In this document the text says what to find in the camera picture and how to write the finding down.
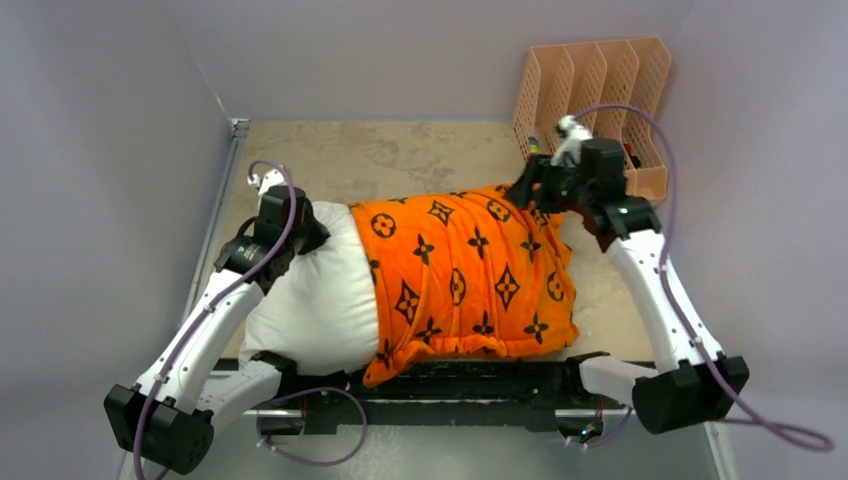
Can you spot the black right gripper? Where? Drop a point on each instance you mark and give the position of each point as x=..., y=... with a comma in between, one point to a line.
x=538, y=171

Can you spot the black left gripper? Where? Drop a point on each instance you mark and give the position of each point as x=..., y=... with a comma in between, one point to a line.
x=318, y=233

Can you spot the orange patterned pillowcase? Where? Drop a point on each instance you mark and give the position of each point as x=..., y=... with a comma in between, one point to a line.
x=465, y=274

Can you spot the white pillow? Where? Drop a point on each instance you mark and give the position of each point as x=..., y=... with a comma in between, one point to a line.
x=322, y=313

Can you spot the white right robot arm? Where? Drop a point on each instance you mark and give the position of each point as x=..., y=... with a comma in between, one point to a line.
x=692, y=381

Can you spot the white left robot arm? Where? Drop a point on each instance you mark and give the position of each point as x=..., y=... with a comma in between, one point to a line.
x=169, y=415

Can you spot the set of coloured markers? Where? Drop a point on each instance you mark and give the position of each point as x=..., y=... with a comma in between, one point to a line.
x=533, y=145

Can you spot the red black round object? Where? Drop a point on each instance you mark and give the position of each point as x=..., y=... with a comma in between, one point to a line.
x=634, y=159

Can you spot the pink desk file organizer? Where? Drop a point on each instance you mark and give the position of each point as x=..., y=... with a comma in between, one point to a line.
x=614, y=86

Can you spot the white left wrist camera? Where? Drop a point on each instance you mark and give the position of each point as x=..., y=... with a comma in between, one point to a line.
x=262, y=183

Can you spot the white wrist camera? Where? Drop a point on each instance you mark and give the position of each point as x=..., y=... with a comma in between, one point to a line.
x=572, y=134
x=262, y=183

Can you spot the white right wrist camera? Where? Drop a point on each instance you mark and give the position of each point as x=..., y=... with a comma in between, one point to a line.
x=572, y=134

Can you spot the aluminium frame rails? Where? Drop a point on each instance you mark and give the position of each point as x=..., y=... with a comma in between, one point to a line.
x=135, y=469

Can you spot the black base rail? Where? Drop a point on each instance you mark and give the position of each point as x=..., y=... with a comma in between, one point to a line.
x=539, y=396

